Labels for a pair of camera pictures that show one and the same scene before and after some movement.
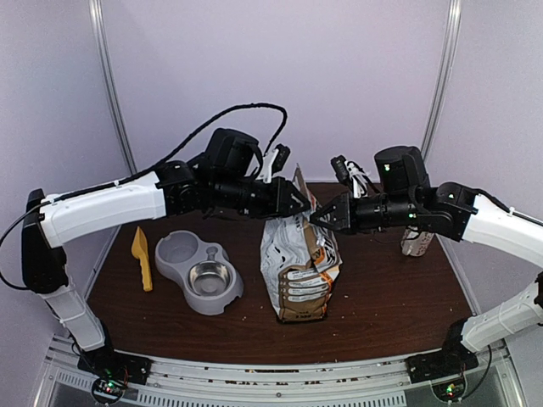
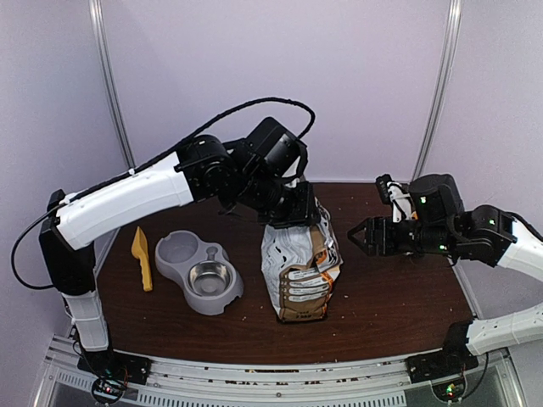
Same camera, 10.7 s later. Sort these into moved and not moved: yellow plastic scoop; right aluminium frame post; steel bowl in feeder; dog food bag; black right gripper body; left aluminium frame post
Moved: black right gripper body
Not moved: right aluminium frame post; steel bowl in feeder; dog food bag; left aluminium frame post; yellow plastic scoop
